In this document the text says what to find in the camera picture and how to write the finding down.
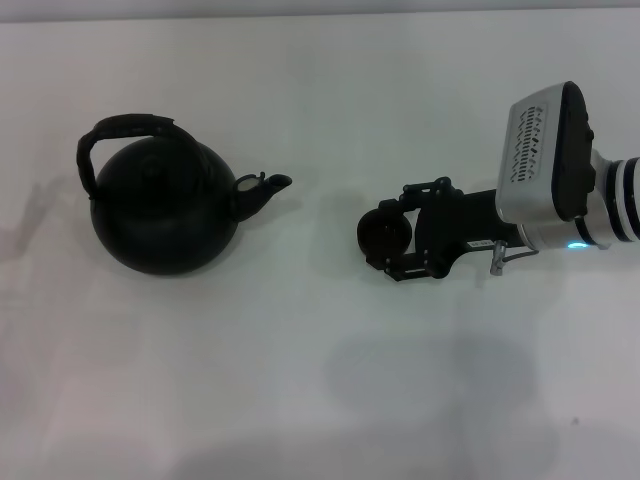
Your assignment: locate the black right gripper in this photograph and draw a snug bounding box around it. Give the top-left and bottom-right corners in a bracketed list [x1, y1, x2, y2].
[364, 175, 527, 283]

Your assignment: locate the small dark teacup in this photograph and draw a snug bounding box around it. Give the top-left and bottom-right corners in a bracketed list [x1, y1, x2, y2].
[356, 208, 415, 257]

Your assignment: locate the black round teapot with handle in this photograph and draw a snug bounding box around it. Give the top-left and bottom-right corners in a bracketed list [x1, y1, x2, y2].
[76, 112, 295, 276]

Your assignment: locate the grey right gripper cable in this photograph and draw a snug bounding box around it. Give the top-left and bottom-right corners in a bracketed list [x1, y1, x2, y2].
[488, 239, 539, 277]

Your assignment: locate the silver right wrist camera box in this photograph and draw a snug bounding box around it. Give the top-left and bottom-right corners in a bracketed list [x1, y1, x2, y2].
[494, 80, 599, 224]

